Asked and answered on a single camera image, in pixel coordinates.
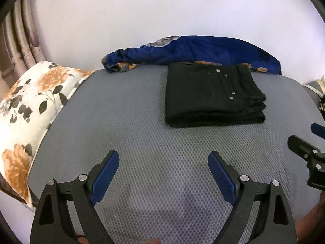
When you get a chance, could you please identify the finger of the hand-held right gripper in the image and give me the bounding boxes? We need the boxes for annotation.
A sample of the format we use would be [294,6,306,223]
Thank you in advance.
[311,122,325,141]
[288,135,325,163]

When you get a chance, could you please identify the white floral pillow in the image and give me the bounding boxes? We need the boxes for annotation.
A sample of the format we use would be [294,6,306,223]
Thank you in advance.
[0,61,95,209]

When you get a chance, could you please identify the person's right forearm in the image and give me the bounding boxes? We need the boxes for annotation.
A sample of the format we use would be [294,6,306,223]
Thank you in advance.
[296,191,325,244]

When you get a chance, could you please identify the black pants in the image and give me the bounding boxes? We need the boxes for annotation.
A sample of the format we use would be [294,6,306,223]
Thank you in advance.
[165,63,267,128]

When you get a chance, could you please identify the grey mesh mat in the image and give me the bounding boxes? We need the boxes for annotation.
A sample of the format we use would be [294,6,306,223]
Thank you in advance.
[27,65,325,244]

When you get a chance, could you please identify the pink patterned curtain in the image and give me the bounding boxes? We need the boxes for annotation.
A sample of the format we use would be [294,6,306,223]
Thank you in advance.
[0,0,47,82]

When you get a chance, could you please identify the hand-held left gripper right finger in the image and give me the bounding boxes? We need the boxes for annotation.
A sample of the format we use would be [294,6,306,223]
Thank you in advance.
[208,151,297,244]

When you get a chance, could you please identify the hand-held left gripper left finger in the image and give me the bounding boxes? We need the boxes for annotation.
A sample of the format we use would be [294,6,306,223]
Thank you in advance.
[30,150,120,244]

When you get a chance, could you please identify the blue floral blanket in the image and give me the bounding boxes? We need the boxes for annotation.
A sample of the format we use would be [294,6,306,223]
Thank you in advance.
[102,35,282,75]

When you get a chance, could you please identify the grey bag with cream strap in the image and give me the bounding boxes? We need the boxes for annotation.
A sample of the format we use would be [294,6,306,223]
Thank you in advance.
[302,75,325,107]

